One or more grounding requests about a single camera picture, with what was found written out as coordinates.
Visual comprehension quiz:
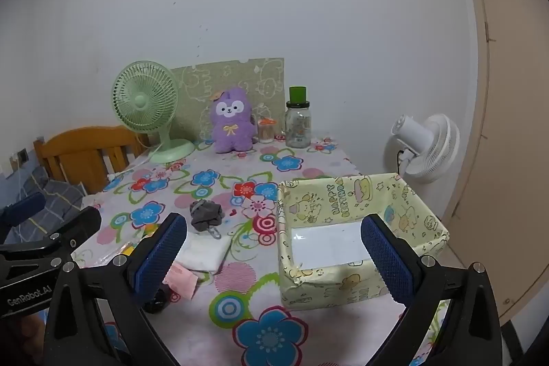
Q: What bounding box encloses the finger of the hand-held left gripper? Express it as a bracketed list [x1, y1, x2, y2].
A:
[0, 206, 102, 266]
[0, 191, 47, 240]

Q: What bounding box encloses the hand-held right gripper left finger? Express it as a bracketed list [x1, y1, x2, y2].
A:
[45, 213, 188, 366]

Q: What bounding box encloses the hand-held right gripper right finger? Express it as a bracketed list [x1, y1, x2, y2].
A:
[360, 214, 502, 366]

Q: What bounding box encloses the pink packet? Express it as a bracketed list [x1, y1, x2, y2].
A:
[165, 265, 199, 299]

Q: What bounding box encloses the white tissue pack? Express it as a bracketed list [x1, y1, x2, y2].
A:
[176, 235, 232, 273]

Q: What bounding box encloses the clear plastic tube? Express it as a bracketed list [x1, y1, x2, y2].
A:
[96, 239, 138, 266]

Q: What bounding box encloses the black cloth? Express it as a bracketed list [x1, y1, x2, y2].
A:
[143, 286, 169, 314]

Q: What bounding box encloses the grey sock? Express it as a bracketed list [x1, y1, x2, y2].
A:
[190, 199, 224, 240]

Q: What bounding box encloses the yellow cartoon print box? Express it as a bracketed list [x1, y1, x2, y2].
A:
[277, 173, 450, 311]

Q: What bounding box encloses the grey plaid bedding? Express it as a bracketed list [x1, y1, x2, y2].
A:
[0, 166, 93, 244]

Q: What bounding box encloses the wooden bed headboard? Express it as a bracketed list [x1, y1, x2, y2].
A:
[33, 126, 151, 195]

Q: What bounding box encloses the white standing fan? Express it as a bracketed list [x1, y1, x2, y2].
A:
[383, 113, 460, 184]

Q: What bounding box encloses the green desk fan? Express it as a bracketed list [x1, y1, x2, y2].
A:
[113, 61, 196, 164]

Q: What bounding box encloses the purple plush toy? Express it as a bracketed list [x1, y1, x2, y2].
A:
[210, 87, 257, 154]

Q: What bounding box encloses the toothpick jar with orange lid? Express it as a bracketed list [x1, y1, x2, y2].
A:
[257, 118, 275, 144]

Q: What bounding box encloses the glass jar with green lid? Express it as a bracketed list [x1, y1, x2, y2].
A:
[285, 86, 312, 149]

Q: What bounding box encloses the green cartoon print board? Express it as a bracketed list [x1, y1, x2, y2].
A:
[171, 57, 286, 141]

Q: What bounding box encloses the beige door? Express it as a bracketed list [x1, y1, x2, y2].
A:
[444, 0, 549, 324]

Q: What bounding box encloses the white fan cable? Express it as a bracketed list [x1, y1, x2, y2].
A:
[108, 134, 161, 180]

